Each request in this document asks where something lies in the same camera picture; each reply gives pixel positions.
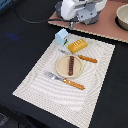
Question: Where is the yellow bread loaf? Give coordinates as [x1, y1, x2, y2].
[68, 39, 88, 53]

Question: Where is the small grey saucepan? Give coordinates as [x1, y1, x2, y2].
[55, 1, 62, 18]

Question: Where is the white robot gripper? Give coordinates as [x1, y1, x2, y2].
[61, 0, 107, 30]

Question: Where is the beige woven placemat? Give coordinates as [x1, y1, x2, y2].
[13, 34, 115, 128]

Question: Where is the cream bowl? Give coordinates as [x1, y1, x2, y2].
[116, 4, 128, 30]

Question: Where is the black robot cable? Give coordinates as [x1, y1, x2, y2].
[12, 0, 73, 25]

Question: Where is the wooden handled knife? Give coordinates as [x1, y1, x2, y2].
[58, 49, 98, 63]

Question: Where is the wooden handled fork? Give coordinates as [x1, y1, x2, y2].
[44, 71, 85, 90]

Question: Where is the light blue milk carton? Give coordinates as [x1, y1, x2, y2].
[55, 29, 68, 46]

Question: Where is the tan round plate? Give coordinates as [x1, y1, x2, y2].
[55, 55, 83, 78]

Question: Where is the red toy sausage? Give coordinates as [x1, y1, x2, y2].
[68, 56, 74, 76]

